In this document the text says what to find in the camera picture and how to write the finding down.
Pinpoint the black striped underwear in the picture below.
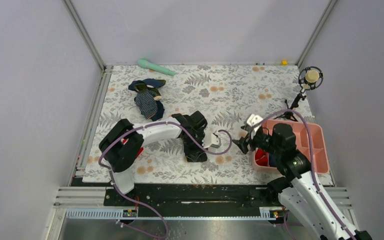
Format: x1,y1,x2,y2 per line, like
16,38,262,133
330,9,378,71
182,138,208,163

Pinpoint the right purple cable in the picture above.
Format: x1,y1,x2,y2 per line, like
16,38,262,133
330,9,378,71
259,109,359,240

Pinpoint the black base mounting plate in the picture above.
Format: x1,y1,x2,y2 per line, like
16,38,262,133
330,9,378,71
103,183,287,218

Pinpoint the purple cable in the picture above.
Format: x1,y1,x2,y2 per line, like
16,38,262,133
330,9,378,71
97,120,233,240
259,109,359,240

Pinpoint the pink compartment organizer tray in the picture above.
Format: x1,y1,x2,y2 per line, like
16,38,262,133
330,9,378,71
249,119,330,174

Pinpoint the black microphone with stand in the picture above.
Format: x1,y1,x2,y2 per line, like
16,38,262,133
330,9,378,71
284,66,324,110

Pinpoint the blue striped underwear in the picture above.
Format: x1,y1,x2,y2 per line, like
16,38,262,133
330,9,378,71
128,78,166,122

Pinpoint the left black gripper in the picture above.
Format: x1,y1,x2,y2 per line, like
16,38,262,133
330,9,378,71
181,133,209,162

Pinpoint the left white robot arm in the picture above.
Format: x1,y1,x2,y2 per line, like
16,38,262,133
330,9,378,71
98,111,208,206

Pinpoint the red white calculator toy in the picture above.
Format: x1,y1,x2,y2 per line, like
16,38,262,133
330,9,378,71
121,138,144,159

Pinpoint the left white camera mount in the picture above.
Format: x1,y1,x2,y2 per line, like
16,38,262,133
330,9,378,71
202,132,222,149

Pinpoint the red rolled underwear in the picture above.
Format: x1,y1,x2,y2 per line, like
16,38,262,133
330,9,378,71
254,148,269,167

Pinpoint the mint green handheld tool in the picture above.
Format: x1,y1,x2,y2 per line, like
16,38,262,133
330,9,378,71
137,58,176,76

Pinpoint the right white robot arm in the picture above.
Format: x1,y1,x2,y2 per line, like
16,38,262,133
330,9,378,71
233,122,372,240

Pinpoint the navy rolled underwear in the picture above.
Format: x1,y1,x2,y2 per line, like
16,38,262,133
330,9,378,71
268,153,278,168

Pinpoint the grey slotted cable duct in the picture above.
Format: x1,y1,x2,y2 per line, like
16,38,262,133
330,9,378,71
65,207,281,221

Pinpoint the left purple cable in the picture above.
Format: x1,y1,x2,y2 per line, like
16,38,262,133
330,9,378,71
97,120,233,240

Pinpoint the floral patterned table mat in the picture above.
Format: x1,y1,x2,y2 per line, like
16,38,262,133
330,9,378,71
82,65,300,185

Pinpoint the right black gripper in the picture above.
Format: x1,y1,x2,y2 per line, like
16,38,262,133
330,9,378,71
231,124,281,157

